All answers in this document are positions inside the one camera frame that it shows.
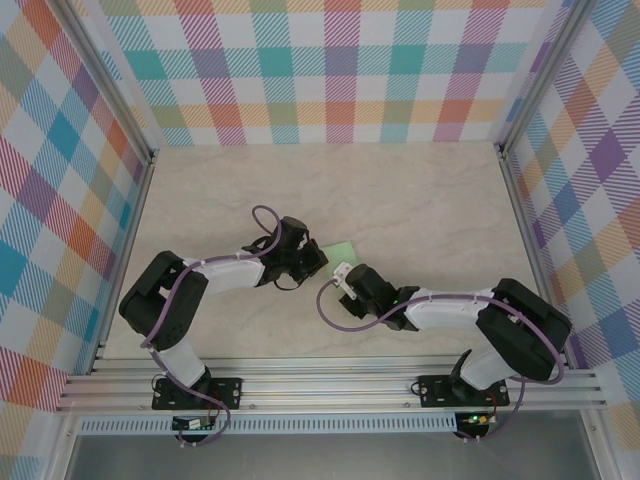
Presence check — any green paper sheet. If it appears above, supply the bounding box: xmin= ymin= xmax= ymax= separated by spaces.
xmin=319 ymin=241 xmax=360 ymax=281

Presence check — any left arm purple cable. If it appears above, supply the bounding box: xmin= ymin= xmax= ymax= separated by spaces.
xmin=142 ymin=204 xmax=284 ymax=449

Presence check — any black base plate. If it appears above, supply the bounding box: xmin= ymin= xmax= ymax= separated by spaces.
xmin=151 ymin=377 xmax=244 ymax=412
xmin=418 ymin=375 xmax=511 ymax=409

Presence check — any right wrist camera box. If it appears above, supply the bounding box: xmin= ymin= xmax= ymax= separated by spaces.
xmin=332 ymin=262 xmax=396 ymax=314

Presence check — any aluminium table side rail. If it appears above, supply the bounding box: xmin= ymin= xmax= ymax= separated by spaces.
xmin=497 ymin=144 xmax=571 ymax=369
xmin=87 ymin=149 xmax=159 ymax=376

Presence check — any aluminium frame post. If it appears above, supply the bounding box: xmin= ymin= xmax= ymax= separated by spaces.
xmin=47 ymin=0 xmax=159 ymax=166
xmin=493 ymin=0 xmax=596 ymax=156

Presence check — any small dark circuit board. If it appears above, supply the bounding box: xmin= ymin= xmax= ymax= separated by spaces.
xmin=172 ymin=415 xmax=217 ymax=431

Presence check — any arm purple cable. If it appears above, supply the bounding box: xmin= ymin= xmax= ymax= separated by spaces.
xmin=142 ymin=204 xmax=284 ymax=449
xmin=317 ymin=277 xmax=566 ymax=444

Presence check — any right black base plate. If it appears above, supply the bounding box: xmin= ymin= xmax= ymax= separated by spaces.
xmin=418 ymin=375 xmax=511 ymax=409

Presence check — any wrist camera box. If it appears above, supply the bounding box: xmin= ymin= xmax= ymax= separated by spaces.
xmin=276 ymin=216 xmax=308 ymax=251
xmin=332 ymin=262 xmax=396 ymax=314

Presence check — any aluminium mounting rail beam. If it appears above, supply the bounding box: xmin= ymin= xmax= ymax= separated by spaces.
xmin=54 ymin=355 xmax=609 ymax=414

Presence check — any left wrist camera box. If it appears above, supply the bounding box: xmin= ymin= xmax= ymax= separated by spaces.
xmin=276 ymin=216 xmax=308 ymax=251

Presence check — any slotted grey cable duct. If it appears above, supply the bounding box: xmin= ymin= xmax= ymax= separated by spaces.
xmin=78 ymin=412 xmax=459 ymax=435

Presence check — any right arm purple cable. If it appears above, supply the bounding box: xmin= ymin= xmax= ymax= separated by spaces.
xmin=317 ymin=277 xmax=566 ymax=444

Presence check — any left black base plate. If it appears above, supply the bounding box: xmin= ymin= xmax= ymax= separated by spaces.
xmin=151 ymin=377 xmax=244 ymax=412

